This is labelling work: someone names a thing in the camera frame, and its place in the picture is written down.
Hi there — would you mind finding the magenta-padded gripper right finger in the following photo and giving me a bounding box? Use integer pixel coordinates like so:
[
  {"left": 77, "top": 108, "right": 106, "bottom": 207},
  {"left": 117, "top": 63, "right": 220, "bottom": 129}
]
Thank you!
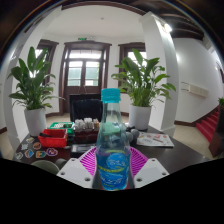
[{"left": 128, "top": 146, "right": 170, "bottom": 190}]

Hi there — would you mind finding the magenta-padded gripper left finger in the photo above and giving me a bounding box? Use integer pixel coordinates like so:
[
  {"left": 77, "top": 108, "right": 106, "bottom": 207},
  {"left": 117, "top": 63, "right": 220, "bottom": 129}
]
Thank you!
[{"left": 56, "top": 147, "right": 100, "bottom": 190}]

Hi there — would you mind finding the clear blue-capped drink bottle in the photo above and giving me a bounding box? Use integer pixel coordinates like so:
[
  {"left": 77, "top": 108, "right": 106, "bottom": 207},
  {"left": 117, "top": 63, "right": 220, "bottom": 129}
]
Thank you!
[{"left": 95, "top": 88, "right": 132, "bottom": 192}]

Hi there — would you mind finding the black flat box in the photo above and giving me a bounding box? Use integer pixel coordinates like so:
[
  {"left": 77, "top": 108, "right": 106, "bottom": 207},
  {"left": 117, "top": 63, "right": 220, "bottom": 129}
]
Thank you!
[{"left": 70, "top": 143, "right": 97, "bottom": 158}]

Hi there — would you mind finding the grey round object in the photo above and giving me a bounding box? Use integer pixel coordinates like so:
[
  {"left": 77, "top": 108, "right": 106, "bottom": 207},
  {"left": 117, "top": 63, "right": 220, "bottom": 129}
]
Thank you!
[
  {"left": 125, "top": 131, "right": 134, "bottom": 144},
  {"left": 130, "top": 128, "right": 141, "bottom": 141}
]

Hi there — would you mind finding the white printed brochure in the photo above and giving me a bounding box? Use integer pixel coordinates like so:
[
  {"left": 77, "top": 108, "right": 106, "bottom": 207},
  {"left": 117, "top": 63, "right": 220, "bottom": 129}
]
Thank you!
[{"left": 135, "top": 131, "right": 175, "bottom": 148}]

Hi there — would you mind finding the brown tray of white packets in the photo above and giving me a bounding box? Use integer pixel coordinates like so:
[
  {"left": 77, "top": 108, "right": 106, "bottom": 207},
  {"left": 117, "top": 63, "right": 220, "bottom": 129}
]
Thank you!
[{"left": 73, "top": 117, "right": 101, "bottom": 144}]

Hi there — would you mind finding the purple round sticker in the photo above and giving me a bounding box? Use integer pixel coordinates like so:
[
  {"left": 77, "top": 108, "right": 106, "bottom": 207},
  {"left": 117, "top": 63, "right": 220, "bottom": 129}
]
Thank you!
[{"left": 45, "top": 147, "right": 59, "bottom": 157}]

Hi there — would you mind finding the red plastic basket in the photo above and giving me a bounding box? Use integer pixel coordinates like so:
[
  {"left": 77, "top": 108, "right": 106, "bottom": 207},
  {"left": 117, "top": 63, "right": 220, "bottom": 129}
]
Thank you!
[{"left": 37, "top": 128, "right": 69, "bottom": 149}]

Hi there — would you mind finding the green box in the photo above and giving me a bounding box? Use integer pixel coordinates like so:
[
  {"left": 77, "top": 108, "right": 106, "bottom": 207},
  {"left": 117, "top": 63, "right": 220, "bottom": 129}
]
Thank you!
[{"left": 49, "top": 121, "right": 75, "bottom": 134}]

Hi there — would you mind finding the black chair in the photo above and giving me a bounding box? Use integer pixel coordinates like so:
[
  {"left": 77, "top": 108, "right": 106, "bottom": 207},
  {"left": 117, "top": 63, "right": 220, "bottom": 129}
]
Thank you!
[{"left": 69, "top": 93, "right": 104, "bottom": 123}]

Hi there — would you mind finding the orange round sticker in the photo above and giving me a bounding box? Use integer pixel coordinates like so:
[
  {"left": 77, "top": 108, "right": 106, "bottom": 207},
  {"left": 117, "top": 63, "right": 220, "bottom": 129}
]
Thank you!
[{"left": 32, "top": 141, "right": 43, "bottom": 151}]

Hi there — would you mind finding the potted plant in white pot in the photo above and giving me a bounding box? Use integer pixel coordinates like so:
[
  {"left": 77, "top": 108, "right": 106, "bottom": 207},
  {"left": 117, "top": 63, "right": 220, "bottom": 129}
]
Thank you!
[
  {"left": 7, "top": 46, "right": 65, "bottom": 137},
  {"left": 110, "top": 48, "right": 177, "bottom": 132}
]

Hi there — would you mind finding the red carpeted staircase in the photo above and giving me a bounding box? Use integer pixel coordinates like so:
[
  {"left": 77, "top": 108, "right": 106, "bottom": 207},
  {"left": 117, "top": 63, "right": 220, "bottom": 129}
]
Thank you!
[{"left": 195, "top": 105, "right": 223, "bottom": 143}]

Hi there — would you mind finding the dark wooden stand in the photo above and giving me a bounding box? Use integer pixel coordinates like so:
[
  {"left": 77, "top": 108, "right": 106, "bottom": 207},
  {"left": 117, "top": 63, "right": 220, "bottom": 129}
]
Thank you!
[{"left": 208, "top": 106, "right": 224, "bottom": 159}]

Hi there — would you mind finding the brown wooden double door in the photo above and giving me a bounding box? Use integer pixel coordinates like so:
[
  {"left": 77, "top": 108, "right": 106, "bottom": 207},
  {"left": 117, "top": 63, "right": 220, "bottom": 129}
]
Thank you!
[{"left": 59, "top": 40, "right": 113, "bottom": 116}]

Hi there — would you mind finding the brown-framed window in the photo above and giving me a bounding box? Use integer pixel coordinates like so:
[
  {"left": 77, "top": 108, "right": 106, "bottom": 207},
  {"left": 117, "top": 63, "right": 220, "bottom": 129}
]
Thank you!
[
  {"left": 118, "top": 42, "right": 148, "bottom": 88},
  {"left": 34, "top": 38, "right": 60, "bottom": 84}
]

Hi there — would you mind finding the white wall-mounted unit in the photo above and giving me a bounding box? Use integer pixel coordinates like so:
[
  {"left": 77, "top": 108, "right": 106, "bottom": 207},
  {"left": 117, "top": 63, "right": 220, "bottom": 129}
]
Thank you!
[{"left": 180, "top": 81, "right": 211, "bottom": 98}]

